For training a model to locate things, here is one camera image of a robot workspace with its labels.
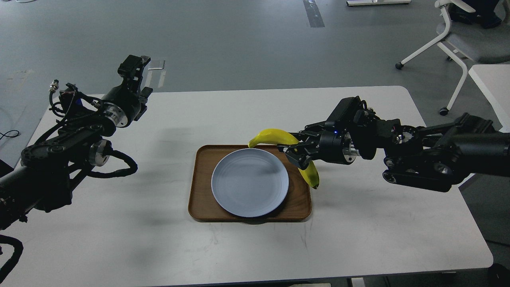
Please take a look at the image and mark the brown wooden tray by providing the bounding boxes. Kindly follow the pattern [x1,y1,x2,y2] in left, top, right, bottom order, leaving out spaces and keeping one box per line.
[188,145,313,224]

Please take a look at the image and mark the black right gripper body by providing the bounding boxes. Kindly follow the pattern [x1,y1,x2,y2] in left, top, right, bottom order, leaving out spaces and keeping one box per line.
[317,130,359,165]

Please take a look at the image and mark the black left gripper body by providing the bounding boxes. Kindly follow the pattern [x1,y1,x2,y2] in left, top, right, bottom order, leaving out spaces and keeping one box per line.
[102,85,135,128]

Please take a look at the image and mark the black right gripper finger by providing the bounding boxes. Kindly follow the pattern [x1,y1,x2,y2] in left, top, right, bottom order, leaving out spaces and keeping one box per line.
[278,143,326,171]
[297,120,339,149]

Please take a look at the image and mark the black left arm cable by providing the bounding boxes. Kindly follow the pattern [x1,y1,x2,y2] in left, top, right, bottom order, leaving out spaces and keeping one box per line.
[86,149,138,179]

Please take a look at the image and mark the white grey office chair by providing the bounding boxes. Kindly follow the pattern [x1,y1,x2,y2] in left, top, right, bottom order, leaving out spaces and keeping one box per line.
[395,0,510,116]

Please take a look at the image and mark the blue round plate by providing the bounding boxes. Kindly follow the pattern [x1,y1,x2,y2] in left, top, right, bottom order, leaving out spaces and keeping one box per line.
[211,148,290,218]

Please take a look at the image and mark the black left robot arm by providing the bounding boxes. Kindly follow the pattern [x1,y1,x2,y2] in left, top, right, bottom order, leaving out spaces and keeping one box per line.
[0,55,153,230]

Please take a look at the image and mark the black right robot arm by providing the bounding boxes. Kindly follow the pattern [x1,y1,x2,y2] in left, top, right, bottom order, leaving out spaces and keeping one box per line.
[277,96,510,192]

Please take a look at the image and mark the white side table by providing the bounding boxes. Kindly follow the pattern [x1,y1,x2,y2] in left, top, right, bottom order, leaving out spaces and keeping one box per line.
[468,64,510,133]

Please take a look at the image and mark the yellow banana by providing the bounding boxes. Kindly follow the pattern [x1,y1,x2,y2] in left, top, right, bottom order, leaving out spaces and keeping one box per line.
[248,128,320,189]

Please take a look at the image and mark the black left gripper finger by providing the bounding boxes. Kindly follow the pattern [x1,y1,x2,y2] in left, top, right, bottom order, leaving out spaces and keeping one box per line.
[117,55,151,90]
[133,86,153,121]

